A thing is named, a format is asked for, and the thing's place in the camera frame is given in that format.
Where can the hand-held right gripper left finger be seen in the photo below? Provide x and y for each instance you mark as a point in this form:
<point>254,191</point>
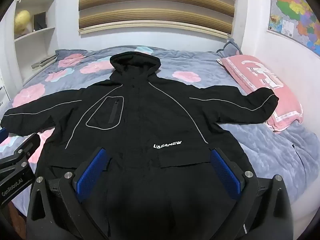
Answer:
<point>93,172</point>

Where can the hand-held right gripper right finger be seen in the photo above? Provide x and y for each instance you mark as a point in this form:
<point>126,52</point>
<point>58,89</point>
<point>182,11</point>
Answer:
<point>225,173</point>

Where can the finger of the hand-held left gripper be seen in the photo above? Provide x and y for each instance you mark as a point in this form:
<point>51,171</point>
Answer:
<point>27,147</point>
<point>3,136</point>

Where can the black hooded jacket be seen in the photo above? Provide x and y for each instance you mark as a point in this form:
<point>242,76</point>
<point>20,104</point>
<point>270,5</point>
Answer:
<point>140,120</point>

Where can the grey floral blanket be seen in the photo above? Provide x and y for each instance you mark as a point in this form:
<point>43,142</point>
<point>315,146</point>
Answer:
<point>270,150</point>

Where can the pink pillow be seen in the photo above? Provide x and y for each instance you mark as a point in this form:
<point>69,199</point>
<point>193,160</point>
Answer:
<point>272,90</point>

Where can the white bookshelf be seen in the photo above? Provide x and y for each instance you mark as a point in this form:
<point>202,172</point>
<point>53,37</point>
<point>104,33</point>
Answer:
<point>37,36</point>

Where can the yellow globe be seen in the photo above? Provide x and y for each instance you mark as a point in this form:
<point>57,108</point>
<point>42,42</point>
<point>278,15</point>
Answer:
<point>22,21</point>

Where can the grey pillow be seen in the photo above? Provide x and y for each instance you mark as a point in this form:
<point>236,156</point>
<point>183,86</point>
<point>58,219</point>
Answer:
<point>231,48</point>

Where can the striped window blind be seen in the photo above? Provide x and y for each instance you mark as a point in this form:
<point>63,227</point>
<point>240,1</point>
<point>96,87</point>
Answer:
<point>155,7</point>

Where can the black picture frame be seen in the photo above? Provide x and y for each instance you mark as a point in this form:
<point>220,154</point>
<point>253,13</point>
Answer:
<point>40,21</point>

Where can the colourful wall map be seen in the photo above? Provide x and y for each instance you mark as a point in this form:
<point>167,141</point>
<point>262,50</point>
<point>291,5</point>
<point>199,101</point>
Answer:
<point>297,12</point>

